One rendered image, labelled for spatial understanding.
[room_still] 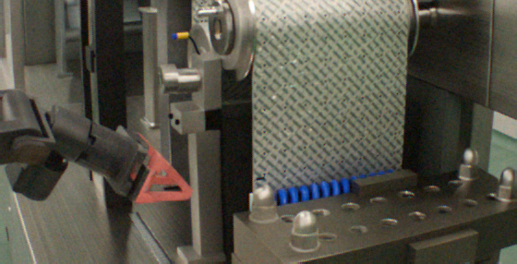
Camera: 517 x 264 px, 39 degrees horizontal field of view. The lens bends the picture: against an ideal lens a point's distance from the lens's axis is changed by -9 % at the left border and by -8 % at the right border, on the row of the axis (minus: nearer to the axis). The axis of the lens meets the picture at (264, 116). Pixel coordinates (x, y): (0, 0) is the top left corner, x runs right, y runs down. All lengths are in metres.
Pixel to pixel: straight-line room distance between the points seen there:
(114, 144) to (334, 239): 0.29
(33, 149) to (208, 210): 0.34
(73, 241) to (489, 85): 0.69
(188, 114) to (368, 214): 0.28
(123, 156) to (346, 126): 0.32
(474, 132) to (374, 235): 0.51
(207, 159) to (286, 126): 0.13
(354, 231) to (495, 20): 0.35
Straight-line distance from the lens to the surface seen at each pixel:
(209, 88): 1.06
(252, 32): 0.97
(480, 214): 1.02
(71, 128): 0.92
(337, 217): 0.99
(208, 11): 1.02
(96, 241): 1.23
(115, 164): 0.94
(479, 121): 1.40
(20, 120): 0.87
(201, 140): 1.08
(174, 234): 1.25
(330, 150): 1.07
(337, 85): 1.05
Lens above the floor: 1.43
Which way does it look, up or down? 17 degrees down
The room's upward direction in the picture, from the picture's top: straight up
